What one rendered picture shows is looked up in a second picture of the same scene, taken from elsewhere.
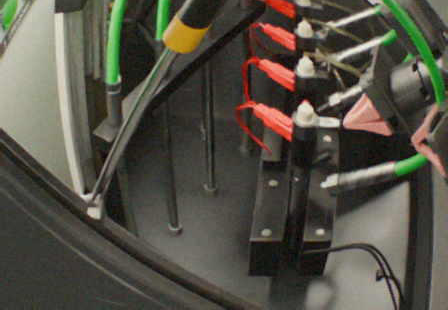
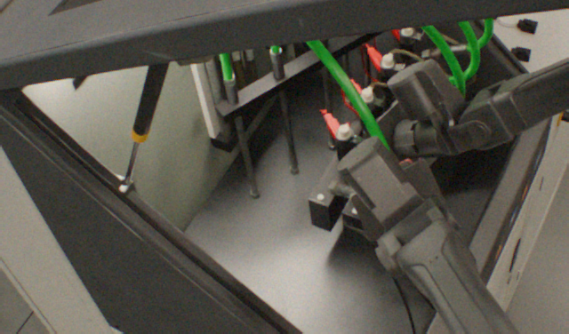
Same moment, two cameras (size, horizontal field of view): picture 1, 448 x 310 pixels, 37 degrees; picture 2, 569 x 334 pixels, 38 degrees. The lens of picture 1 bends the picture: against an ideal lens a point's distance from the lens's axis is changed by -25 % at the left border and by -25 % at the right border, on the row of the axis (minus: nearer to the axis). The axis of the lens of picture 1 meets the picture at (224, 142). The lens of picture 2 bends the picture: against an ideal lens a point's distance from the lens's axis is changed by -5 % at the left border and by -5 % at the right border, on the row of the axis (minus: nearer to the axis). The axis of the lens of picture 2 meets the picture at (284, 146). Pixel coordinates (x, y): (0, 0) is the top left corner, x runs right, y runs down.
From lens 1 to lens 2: 0.61 m
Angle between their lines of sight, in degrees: 21
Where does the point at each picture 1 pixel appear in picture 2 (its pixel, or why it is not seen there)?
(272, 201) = (335, 174)
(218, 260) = not seen: hidden behind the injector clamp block
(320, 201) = not seen: hidden behind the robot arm
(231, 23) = (345, 42)
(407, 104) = (403, 152)
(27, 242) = (77, 196)
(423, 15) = (423, 91)
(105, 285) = (122, 229)
